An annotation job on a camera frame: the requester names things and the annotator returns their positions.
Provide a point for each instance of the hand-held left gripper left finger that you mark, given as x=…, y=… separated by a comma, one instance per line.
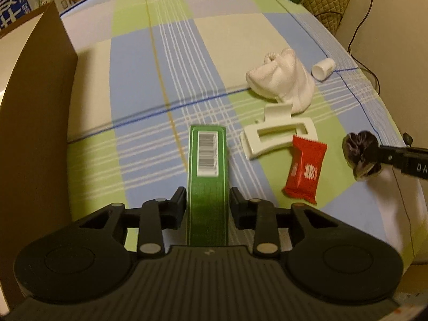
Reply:
x=177, y=207

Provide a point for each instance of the dark scrunchie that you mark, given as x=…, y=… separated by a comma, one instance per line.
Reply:
x=352, y=147

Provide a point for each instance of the checkered tablecloth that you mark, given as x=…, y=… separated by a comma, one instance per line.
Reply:
x=133, y=73

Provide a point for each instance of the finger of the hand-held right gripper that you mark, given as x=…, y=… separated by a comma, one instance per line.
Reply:
x=388, y=159

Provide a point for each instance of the brown storage box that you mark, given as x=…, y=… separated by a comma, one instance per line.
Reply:
x=40, y=123

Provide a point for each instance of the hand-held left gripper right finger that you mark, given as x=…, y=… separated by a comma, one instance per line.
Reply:
x=237, y=207

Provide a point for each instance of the white sock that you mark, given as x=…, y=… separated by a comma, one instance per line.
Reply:
x=284, y=80

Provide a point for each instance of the green medicine box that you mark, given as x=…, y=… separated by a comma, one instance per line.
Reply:
x=207, y=207

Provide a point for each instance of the red snack packet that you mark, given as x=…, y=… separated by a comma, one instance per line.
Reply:
x=304, y=170

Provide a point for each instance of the blue milk carton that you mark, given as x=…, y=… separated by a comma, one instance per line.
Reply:
x=13, y=3

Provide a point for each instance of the white hair clip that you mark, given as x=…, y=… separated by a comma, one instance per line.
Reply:
x=249, y=143

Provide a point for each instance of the white pill bottle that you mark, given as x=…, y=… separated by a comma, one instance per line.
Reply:
x=322, y=69

